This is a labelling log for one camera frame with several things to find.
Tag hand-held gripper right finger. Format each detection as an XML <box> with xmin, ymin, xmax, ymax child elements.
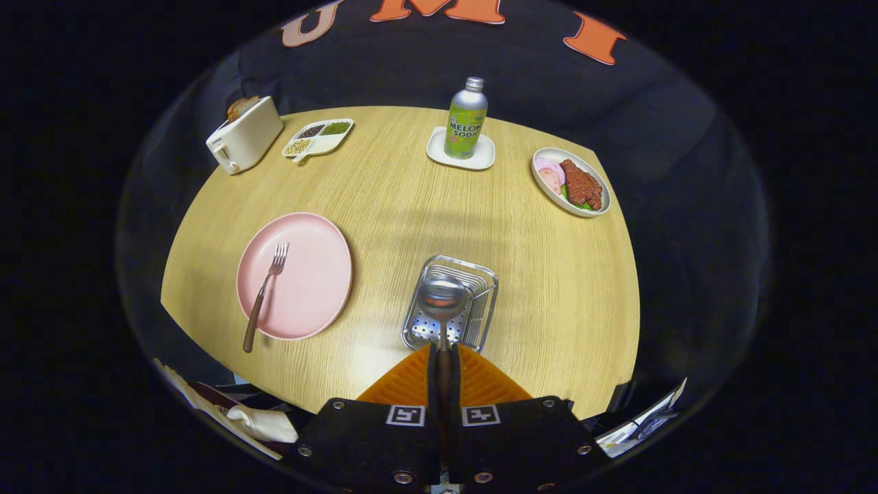
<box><xmin>449</xmin><ymin>343</ymin><xmax>608</xmax><ymax>491</ymax></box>

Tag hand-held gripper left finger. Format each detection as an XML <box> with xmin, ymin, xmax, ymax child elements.
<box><xmin>296</xmin><ymin>343</ymin><xmax>440</xmax><ymax>491</ymax></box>

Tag spoon with brown handle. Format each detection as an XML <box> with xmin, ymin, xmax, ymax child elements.
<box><xmin>417</xmin><ymin>273</ymin><xmax>474</xmax><ymax>412</ymax></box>

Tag fork with brown handle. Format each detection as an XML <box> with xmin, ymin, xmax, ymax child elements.
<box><xmin>242</xmin><ymin>240</ymin><xmax>289</xmax><ymax>354</ymax></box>

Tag white crumpled cloth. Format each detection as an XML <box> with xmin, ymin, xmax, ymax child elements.
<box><xmin>226</xmin><ymin>403</ymin><xmax>299</xmax><ymax>443</ymax></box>

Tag pink round plate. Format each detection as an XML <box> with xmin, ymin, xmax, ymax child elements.
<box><xmin>236</xmin><ymin>212</ymin><xmax>353</xmax><ymax>342</ymax></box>

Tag white plate of food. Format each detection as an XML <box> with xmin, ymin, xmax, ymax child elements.
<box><xmin>532</xmin><ymin>148</ymin><xmax>612</xmax><ymax>218</ymax></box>

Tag brown fried meat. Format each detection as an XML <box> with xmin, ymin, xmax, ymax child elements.
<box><xmin>559</xmin><ymin>159</ymin><xmax>603</xmax><ymax>211</ymax></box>

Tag pink ham slices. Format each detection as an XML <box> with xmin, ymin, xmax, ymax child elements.
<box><xmin>535</xmin><ymin>157</ymin><xmax>566</xmax><ymax>196</ymax></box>

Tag white square coaster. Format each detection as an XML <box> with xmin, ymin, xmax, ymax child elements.
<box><xmin>426</xmin><ymin>127</ymin><xmax>496</xmax><ymax>171</ymax></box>

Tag white divided dish of beans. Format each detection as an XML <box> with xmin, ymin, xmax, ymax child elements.
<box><xmin>282</xmin><ymin>118</ymin><xmax>355</xmax><ymax>164</ymax></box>

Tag green soda bottle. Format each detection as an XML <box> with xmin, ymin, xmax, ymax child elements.
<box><xmin>444</xmin><ymin>77</ymin><xmax>489</xmax><ymax>160</ymax></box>

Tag white toaster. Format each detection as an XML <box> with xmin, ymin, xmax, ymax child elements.
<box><xmin>206</xmin><ymin>96</ymin><xmax>284</xmax><ymax>176</ymax></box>

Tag toast slices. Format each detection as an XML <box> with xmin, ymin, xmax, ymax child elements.
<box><xmin>227</xmin><ymin>95</ymin><xmax>260</xmax><ymax>123</ymax></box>

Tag metal wire basket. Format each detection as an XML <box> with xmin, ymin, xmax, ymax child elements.
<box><xmin>401</xmin><ymin>255</ymin><xmax>499</xmax><ymax>353</ymax></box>

